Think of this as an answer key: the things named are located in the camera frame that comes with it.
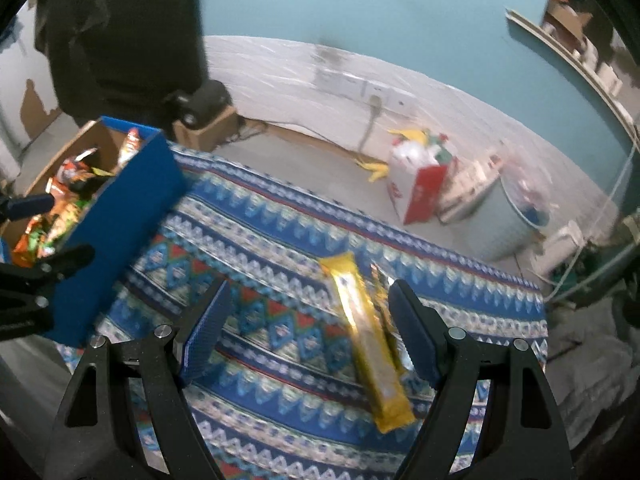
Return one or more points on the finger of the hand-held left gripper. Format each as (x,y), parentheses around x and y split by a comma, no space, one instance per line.
(30,300)
(27,206)

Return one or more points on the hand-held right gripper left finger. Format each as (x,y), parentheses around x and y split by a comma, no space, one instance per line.
(207,330)

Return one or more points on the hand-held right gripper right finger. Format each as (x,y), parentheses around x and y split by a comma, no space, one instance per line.
(412,330)

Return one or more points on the green orange snack packet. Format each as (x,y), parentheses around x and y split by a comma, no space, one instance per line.
(32,240)

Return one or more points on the gold silver snack bar packet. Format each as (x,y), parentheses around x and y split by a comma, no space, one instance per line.
(384,305)

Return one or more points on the orange noodle packet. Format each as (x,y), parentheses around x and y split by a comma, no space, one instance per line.
(65,220)

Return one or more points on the orange chip bag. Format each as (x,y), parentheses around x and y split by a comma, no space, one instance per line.
(75,175)

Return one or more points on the blue cardboard box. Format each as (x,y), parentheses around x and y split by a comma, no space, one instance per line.
(125,220)

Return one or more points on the red white snack packet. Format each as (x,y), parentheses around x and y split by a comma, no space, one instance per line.
(131,149)

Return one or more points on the blue patterned tablecloth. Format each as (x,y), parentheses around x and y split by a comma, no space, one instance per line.
(280,240)

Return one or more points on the red white carton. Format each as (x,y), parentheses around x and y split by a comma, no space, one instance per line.
(415,190)

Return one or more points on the light blue bucket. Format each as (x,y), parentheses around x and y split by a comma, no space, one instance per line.
(500,220)

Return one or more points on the yellow peel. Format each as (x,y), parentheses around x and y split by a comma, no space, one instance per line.
(372,170)
(409,135)

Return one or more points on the grey cloth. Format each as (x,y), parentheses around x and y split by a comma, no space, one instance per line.
(590,375)

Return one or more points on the small brown cardboard box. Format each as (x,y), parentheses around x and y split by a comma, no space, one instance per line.
(210,132)

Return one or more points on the black device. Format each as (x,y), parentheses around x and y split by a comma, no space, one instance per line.
(202,102)

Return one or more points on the white shelf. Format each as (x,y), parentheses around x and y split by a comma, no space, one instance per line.
(565,54)

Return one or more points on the white wall socket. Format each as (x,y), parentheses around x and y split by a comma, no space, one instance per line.
(371,89)
(400,100)
(351,86)
(330,81)

